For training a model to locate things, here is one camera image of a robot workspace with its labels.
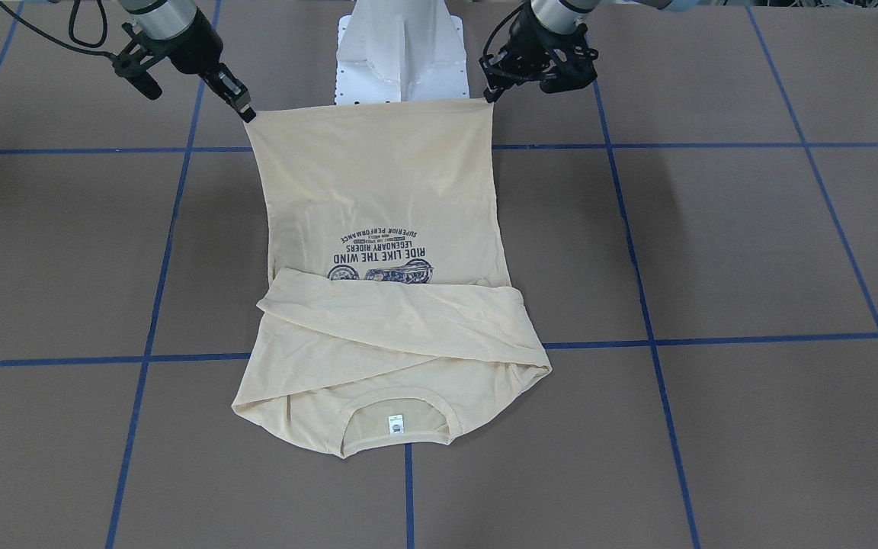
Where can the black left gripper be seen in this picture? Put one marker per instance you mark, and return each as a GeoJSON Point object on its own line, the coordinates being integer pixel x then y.
{"type": "Point", "coordinates": [524, 40]}

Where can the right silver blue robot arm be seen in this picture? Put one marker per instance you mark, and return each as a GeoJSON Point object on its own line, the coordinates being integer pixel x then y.
{"type": "Point", "coordinates": [179, 31]}

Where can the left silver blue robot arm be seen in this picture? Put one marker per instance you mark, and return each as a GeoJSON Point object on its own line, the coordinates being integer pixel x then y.
{"type": "Point", "coordinates": [543, 42]}

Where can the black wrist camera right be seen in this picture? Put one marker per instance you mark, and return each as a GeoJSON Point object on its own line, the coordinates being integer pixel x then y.
{"type": "Point", "coordinates": [133, 64]}

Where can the cream long-sleeve printed shirt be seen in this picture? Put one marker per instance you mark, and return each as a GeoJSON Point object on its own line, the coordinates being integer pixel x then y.
{"type": "Point", "coordinates": [389, 317]}

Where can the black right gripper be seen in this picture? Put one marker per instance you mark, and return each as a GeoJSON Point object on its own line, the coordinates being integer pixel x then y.
{"type": "Point", "coordinates": [195, 56]}

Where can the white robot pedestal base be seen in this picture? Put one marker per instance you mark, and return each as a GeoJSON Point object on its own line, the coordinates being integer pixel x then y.
{"type": "Point", "coordinates": [396, 51]}

